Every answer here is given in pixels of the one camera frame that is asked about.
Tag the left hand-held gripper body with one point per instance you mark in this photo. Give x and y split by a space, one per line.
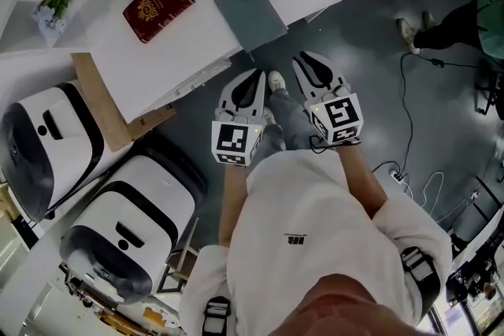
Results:
232 139

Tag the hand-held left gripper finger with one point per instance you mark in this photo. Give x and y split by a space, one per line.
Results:
227 98
258 98

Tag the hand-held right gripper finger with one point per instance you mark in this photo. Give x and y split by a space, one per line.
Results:
306 86
332 76

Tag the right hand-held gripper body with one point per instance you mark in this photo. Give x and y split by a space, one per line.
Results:
338 116

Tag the grey notebook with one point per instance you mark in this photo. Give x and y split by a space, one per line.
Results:
250 13

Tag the person's right forearm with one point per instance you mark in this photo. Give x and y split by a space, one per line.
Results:
360 181

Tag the person's left forearm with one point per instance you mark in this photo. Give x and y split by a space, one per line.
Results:
232 204

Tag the person's left white shoe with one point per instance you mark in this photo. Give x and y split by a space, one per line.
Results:
269 117

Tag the person's white shoe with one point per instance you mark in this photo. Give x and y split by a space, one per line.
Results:
276 79
269 117

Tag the person's right white shoe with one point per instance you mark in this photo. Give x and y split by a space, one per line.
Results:
276 79

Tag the person's grey trousers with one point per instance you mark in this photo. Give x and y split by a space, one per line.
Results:
291 122

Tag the white power strip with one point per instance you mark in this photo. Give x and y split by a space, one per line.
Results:
397 176

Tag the white and black robot machine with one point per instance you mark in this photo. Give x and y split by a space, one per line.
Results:
149 200
59 153

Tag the red hardcover book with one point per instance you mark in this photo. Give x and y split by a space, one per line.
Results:
157 8

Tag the person's white sweatshirt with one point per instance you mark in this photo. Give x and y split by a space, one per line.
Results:
315 228

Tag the white desk with shelf unit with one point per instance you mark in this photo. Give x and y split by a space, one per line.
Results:
118 63

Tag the brown cardboard box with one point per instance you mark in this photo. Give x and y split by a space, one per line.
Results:
102 106

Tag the wooden chair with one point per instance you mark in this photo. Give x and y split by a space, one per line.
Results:
185 259

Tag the person's head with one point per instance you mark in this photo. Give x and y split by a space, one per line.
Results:
346 307

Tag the pale blue hydrangea flowers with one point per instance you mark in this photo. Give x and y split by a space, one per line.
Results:
53 12

